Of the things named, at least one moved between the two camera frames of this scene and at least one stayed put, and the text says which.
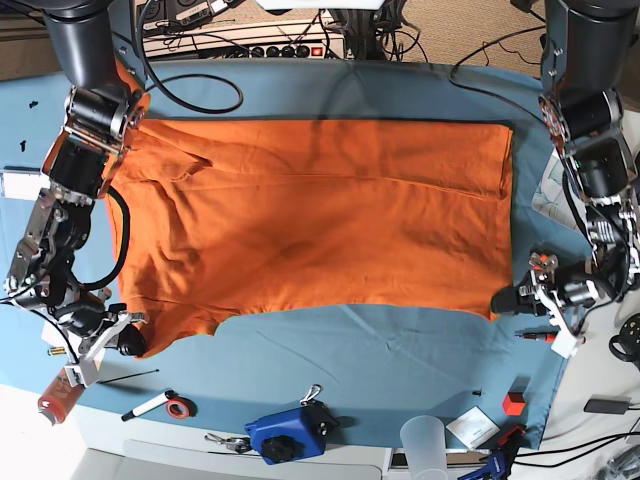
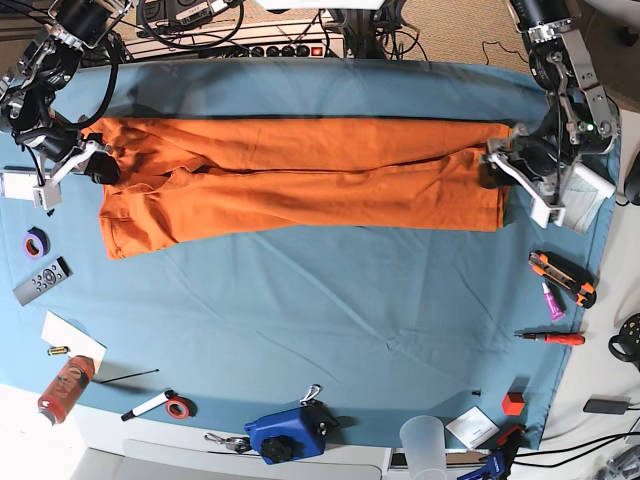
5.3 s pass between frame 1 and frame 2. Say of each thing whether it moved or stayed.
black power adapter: stayed
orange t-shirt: moved
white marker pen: stayed
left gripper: moved
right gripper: moved
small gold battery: stayed
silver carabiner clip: stayed
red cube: stayed
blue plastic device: stayed
